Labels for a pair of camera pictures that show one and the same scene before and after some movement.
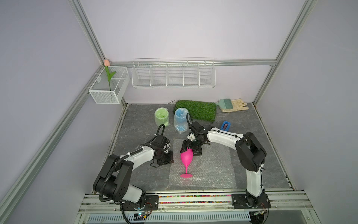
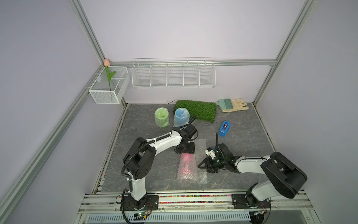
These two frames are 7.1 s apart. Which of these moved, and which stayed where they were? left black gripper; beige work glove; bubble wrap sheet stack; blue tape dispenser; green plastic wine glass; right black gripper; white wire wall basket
Moved: left black gripper; right black gripper; bubble wrap sheet stack
Stayed: beige work glove; blue tape dispenser; green plastic wine glass; white wire wall basket
